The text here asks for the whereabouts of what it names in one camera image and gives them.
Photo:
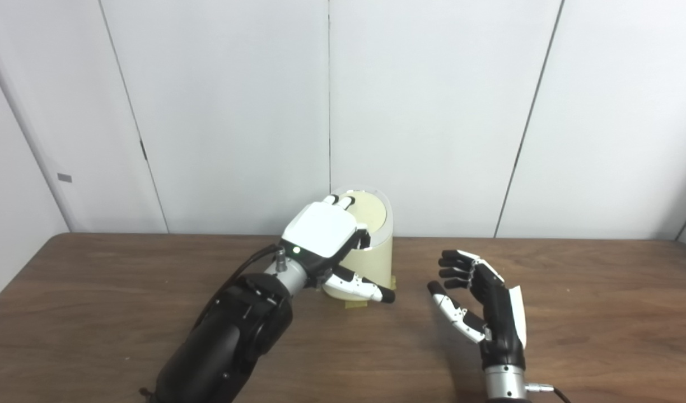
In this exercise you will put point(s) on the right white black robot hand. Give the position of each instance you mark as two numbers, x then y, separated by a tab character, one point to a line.
499	322

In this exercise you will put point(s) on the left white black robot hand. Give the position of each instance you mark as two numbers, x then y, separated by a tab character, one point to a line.
323	232

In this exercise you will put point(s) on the cream round bin lid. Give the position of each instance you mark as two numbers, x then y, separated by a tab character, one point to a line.
370	215

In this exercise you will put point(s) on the cream-colored bin body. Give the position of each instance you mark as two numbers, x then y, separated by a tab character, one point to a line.
373	263

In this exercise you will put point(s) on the black wall panel clip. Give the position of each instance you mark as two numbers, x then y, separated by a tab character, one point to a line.
143	150

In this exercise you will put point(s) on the small grey wall tag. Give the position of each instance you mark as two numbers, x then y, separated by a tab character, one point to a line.
64	177

